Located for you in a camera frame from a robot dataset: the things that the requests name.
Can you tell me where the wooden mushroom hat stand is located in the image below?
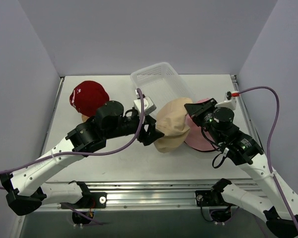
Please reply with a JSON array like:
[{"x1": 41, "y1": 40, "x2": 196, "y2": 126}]
[{"x1": 81, "y1": 114, "x2": 90, "y2": 122}]

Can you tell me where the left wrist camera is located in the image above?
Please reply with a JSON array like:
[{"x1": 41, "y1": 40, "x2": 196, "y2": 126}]
[{"x1": 134, "y1": 97, "x2": 156, "y2": 116}]

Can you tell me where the white plastic basket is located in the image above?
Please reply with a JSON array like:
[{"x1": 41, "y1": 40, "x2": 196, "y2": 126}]
[{"x1": 130, "y1": 62, "x2": 195, "y2": 108}]

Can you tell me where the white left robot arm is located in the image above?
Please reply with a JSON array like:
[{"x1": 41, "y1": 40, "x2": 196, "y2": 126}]
[{"x1": 0, "y1": 101, "x2": 164, "y2": 216}]

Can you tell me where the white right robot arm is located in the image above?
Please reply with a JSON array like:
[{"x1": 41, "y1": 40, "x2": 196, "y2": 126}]
[{"x1": 184, "y1": 99, "x2": 298, "y2": 238}]

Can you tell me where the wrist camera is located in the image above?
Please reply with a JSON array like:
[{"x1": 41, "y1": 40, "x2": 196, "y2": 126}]
[
  {"x1": 215, "y1": 91, "x2": 239, "y2": 111},
  {"x1": 134, "y1": 97, "x2": 156, "y2": 116}
]

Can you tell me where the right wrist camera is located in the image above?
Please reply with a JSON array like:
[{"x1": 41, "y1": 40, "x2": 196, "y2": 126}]
[{"x1": 215, "y1": 91, "x2": 239, "y2": 111}]

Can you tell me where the beige hat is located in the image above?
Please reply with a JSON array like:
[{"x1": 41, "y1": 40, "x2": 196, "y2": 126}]
[{"x1": 154, "y1": 98, "x2": 193, "y2": 153}]

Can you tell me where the pink hat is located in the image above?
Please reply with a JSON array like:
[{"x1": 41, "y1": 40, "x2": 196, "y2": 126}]
[{"x1": 183, "y1": 98, "x2": 217, "y2": 152}]

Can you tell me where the aluminium mounting rail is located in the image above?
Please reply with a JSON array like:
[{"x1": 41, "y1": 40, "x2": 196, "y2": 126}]
[{"x1": 39, "y1": 179, "x2": 269, "y2": 213}]

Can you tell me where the red baseball cap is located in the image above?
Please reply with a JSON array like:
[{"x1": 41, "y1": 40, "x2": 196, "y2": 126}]
[{"x1": 69, "y1": 80, "x2": 110, "y2": 117}]

